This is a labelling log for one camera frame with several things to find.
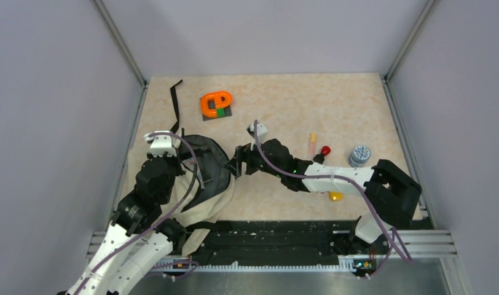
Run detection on blue patterned tape roll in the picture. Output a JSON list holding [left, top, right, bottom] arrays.
[[348, 145, 371, 168]]

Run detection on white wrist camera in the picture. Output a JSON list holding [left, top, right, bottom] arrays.
[[143, 131, 181, 157], [246, 120, 269, 143]]

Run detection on aluminium frame rails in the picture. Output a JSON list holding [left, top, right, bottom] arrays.
[[76, 230, 470, 295]]

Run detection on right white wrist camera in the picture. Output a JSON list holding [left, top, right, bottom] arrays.
[[246, 120, 269, 143]]

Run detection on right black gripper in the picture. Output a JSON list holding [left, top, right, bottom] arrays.
[[224, 136, 284, 178]]

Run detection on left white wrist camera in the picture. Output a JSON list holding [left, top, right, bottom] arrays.
[[143, 131, 181, 157]]

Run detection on orange toy on grey base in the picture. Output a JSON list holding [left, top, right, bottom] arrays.
[[199, 90, 233, 121]]

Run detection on yellow eraser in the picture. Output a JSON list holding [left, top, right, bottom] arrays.
[[329, 192, 344, 202]]

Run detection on beige canvas backpack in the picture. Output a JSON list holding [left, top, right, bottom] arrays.
[[127, 79, 238, 258]]

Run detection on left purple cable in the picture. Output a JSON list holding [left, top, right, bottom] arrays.
[[70, 131, 199, 295]]

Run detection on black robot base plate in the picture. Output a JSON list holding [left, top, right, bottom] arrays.
[[145, 219, 433, 270]]

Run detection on red black stamp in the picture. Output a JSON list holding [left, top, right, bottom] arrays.
[[313, 146, 331, 164]]

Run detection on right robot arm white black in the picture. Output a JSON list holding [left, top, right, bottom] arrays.
[[224, 139, 422, 253]]

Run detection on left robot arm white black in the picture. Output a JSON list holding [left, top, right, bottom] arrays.
[[65, 156, 186, 294]]

